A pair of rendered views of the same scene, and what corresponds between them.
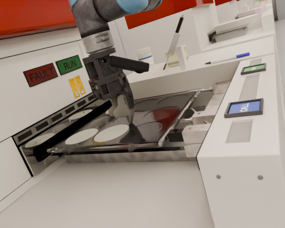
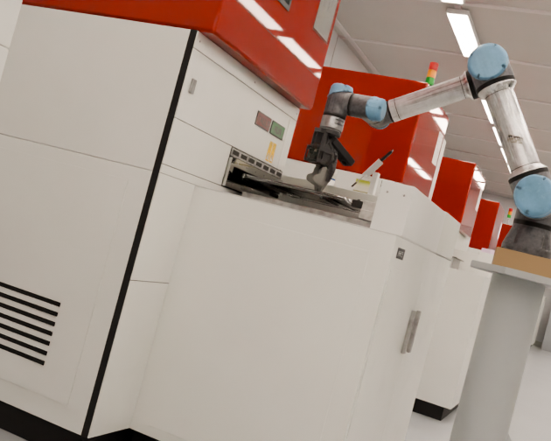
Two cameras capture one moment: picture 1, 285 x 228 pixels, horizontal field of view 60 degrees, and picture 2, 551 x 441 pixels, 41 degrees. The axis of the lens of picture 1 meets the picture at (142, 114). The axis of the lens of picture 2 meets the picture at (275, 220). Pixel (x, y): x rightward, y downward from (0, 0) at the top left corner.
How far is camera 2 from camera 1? 178 cm
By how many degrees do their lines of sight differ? 20
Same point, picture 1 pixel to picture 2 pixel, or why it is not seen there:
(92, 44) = (331, 122)
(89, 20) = (338, 107)
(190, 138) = (366, 206)
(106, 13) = (353, 110)
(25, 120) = (240, 143)
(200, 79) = not seen: hidden behind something
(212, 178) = (384, 192)
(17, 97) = (247, 123)
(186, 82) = not seen: hidden behind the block
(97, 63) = (325, 135)
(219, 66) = not seen: hidden behind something
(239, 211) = (387, 211)
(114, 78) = (330, 152)
